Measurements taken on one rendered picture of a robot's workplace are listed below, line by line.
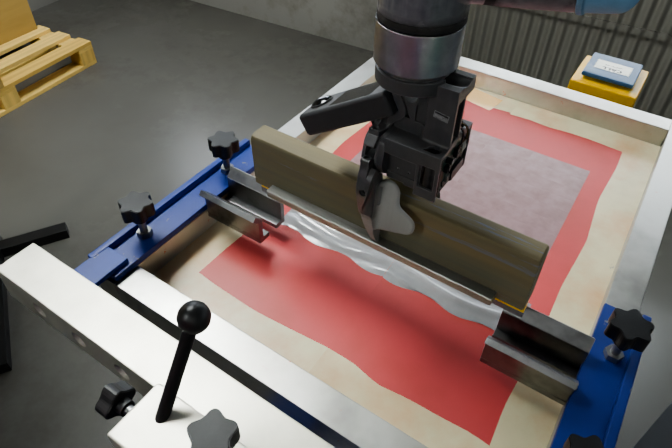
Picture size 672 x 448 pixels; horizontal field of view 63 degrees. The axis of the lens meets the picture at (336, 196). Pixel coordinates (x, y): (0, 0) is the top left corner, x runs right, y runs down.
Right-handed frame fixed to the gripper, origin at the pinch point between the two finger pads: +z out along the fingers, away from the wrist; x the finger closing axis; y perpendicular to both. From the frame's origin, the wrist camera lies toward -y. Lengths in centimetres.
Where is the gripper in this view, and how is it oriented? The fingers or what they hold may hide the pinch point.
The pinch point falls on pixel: (381, 217)
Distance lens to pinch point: 63.1
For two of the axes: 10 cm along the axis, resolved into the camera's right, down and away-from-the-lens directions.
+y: 8.3, 3.8, -4.1
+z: -0.1, 7.4, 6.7
